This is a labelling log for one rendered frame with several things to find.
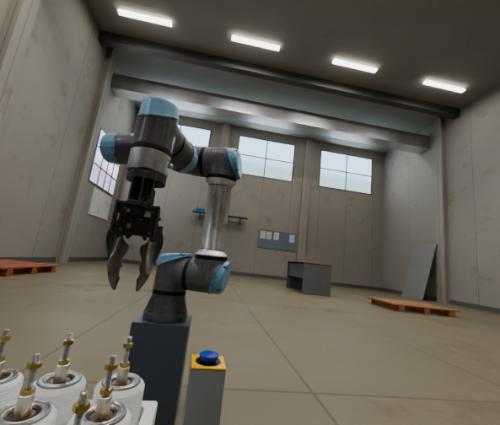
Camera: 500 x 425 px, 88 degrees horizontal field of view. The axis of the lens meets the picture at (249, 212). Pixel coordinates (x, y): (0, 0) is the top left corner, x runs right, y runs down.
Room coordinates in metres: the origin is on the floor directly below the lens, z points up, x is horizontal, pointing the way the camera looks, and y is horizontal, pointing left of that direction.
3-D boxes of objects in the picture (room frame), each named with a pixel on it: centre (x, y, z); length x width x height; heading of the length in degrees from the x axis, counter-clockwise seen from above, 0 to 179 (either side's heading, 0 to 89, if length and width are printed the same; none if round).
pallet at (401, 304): (4.98, -3.15, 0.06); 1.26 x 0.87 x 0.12; 97
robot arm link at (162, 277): (0.98, 0.25, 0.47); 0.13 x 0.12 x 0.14; 81
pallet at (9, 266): (3.90, 3.42, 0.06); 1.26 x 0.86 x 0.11; 8
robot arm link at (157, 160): (0.48, 0.20, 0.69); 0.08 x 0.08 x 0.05
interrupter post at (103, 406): (0.49, 0.21, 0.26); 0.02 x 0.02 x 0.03
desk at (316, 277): (6.27, -1.52, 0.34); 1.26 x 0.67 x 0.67; 7
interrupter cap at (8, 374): (0.57, 0.46, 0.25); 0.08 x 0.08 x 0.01
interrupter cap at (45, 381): (0.59, 0.34, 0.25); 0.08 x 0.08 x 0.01
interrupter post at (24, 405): (0.47, 0.32, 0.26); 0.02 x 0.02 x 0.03
